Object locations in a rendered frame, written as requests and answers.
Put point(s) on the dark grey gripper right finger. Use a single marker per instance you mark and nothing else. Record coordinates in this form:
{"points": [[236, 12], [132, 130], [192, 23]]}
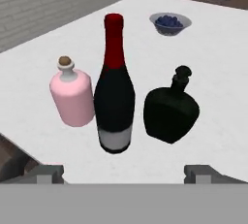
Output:
{"points": [[199, 173]]}

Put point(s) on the dark wine bottle red neck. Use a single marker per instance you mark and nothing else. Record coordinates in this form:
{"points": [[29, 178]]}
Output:
{"points": [[114, 105]]}

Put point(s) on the pink bottle with cork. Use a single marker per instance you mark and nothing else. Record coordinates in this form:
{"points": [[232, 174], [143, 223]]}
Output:
{"points": [[72, 100]]}

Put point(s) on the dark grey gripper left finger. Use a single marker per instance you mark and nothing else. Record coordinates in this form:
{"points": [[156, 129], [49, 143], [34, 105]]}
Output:
{"points": [[48, 173]]}

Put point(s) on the glass bowl of blueberries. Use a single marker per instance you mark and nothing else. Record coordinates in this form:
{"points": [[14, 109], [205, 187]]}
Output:
{"points": [[170, 23]]}

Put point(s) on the squat black glass bottle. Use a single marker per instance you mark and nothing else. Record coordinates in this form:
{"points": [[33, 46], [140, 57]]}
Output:
{"points": [[169, 113]]}

